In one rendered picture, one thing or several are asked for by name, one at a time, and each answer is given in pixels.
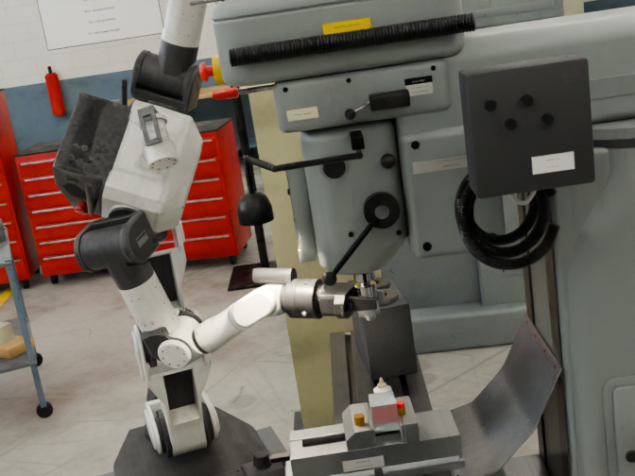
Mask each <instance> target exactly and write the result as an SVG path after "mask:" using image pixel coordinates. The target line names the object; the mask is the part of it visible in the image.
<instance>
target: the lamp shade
mask: <svg viewBox="0 0 635 476"><path fill-rule="evenodd" d="M237 212H238V218H239V224H240V225H241V226H257V225H262V224H265V223H268V222H270V221H272V220H273V219H274V216H273V210H272V205H271V203H270V201H269V199H268V197H267V196H266V195H265V194H263V193H261V192H256V191H255V192H253V193H249V192H247V193H246V194H244V195H243V196H242V197H241V198H240V199H239V202H238V209H237Z"/></svg>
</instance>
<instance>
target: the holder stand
mask: <svg viewBox="0 0 635 476"><path fill-rule="evenodd" d="M374 281H375V282H376V285H377V290H384V291H385V299H384V300H379V307H380V313H379V314H378V315H376V316H375V319H373V320H366V319H365V318H364V317H361V316H359V314H358V312H354V313H353V314H352V323H353V329H354V336H355V343H356V348H357V350H358V352H359V354H360V357H361V359H362V361H363V363H364V365H365V367H366V370H367V372H368V374H369V376H370V378H371V380H372V381H375V380H380V378H383V379H385V378H390V377H395V376H400V375H405V374H410V373H415V372H418V367H417V359H416V351H415V344H414V336H413V329H412V321H411V313H410V306H409V303H408V301H407V300H406V299H405V297H404V296H403V294H402V293H401V291H400V290H399V288H398V287H397V285H396V284H395V283H394V281H393V280H392V278H382V277H375V279H374Z"/></svg>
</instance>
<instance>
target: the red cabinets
mask: <svg viewBox="0 0 635 476"><path fill-rule="evenodd" d="M232 119H233V118H225V119H217V120H210V121H202V122H195V124H196V126H197V129H198V132H199V134H200V136H201V138H202V140H203V141H202V144H203V146H202V148H201V153H200V160H198V163H197V169H196V172H195V175H194V178H193V181H192V184H191V188H190V191H189V194H188V196H187V200H186V203H185V206H184V209H183V213H182V216H181V224H182V228H183V233H184V238H185V241H184V243H183V246H184V250H185V255H186V260H187V261H189V260H198V259H208V258H216V257H226V256H230V261H231V264H236V255H239V253H240V252H241V250H242V249H243V248H247V247H248V240H249V238H250V237H251V235H252V234H251V228H250V226H241V225H240V224H239V218H238V212H237V209H238V202H239V199H240V198H241V197H242V196H243V195H244V194H245V190H244V184H243V179H242V174H241V168H240V162H239V157H238V151H237V145H236V141H235V135H234V129H233V123H232ZM61 142H62V140H58V141H52V142H45V143H38V144H34V145H33V146H31V147H29V148H27V149H25V150H24V151H22V152H20V153H18V149H17V145H16V142H15V137H14V133H13V129H12V125H11V122H10V117H9V110H8V106H7V102H6V98H5V94H4V89H0V219H2V222H3V226H4V227H6V229H7V230H8V236H9V244H10V248H11V252H12V256H13V260H14V263H15V267H16V271H17V276H18V280H19V281H23V286H24V288H25V289H26V288H29V280H30V279H31V278H32V277H33V275H34V274H37V273H40V266H41V268H42V272H43V276H44V277H47V276H51V277H50V278H51V282H52V283H53V284H54V283H58V282H59V277H58V275H61V274H68V273H76V272H83V271H84V270H83V269H82V268H81V267H80V266H79V265H78V263H77V260H76V257H75V252H74V242H75V239H76V237H77V235H78V234H79V233H80V232H81V231H82V230H83V229H84V228H85V227H86V226H87V225H88V224H90V223H91V222H93V221H95V220H98V219H102V218H101V215H98V214H95V213H94V214H93V215H89V214H88V213H87V214H80V213H78V212H75V208H74V207H73V206H72V204H71V203H70V202H69V200H68V199H67V198H66V196H65V195H64V194H63V193H62V191H61V190H60V188H59V187H58V186H57V184H56V183H55V179H54V173H53V168H52V167H53V164H54V161H55V159H56V157H57V154H58V152H59V149H60V144H61ZM159 244H160V245H159V247H158V248H157V249H156V250H155V251H154V252H157V251H161V250H166V249H169V248H174V247H175V243H174V238H173V233H172V230H168V235H167V237H166V238H165V239H164V240H162V241H161V242H159Z"/></svg>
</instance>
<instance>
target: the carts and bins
mask: <svg viewBox="0 0 635 476"><path fill-rule="evenodd" d="M1 267H5V268H6V270H7V274H8V278H9V285H10V289H11V293H12V296H13V300H14V304H15V308H16V312H17V315H18V317H15V318H12V319H8V320H4V321H0V374H3V373H6V372H10V371H13V370H17V369H21V368H25V367H28V366H30V367H31V371H32V375H33V379H34V383H35V386H36V390H37V394H38V398H39V402H40V403H39V404H38V406H37V408H36V411H37V415H38V416H39V417H42V418H47V417H50V416H51V415H52V413H53V406H52V404H51V403H50V402H48V401H45V397H44V393H43V387H42V383H41V379H40V375H39V371H38V368H37V366H40V365H41V364H42V362H43V357H42V355H41V354H40V353H38V352H37V351H36V348H35V347H36V346H35V342H34V338H33V336H32V332H31V328H30V322H29V317H28V314H27V313H26V306H25V303H24V299H23V295H22V291H21V287H20V283H19V280H18V276H17V271H16V267H15V263H14V260H13V256H12V252H11V248H10V244H9V236H8V230H7V229H6V227H4V226H3V222H2V219H0V268H1Z"/></svg>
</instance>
